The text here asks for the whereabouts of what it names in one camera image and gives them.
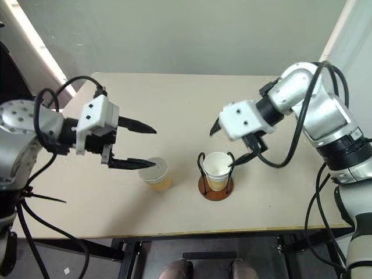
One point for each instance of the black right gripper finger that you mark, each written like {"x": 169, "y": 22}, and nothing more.
{"x": 242, "y": 159}
{"x": 216, "y": 126}

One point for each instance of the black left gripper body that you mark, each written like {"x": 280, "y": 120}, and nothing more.
{"x": 100, "y": 141}

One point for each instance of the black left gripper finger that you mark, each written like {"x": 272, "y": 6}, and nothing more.
{"x": 128, "y": 163}
{"x": 133, "y": 124}

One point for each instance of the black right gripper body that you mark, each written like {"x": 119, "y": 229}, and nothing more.
{"x": 257, "y": 142}

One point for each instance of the white and beige paper cup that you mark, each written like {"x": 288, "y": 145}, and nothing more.
{"x": 216, "y": 164}
{"x": 217, "y": 184}
{"x": 158, "y": 175}

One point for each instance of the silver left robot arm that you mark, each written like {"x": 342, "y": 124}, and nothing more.
{"x": 17, "y": 119}

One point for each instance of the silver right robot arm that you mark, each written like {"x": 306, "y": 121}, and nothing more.
{"x": 325, "y": 116}

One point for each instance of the black flat floor plate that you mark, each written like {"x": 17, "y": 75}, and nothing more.
{"x": 212, "y": 255}

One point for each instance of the dark rounded shape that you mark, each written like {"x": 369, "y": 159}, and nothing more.
{"x": 243, "y": 268}
{"x": 175, "y": 269}

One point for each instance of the black background object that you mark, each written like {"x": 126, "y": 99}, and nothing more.
{"x": 11, "y": 72}

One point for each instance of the small white paper scrap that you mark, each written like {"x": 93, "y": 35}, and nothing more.
{"x": 67, "y": 271}

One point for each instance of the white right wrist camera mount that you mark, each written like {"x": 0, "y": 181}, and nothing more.
{"x": 241, "y": 119}

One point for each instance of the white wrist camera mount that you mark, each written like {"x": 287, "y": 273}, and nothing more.
{"x": 241, "y": 119}
{"x": 97, "y": 113}

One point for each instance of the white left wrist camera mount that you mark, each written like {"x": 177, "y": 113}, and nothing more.
{"x": 97, "y": 113}

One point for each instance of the black metal table frame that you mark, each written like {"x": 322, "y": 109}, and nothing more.
{"x": 128, "y": 250}

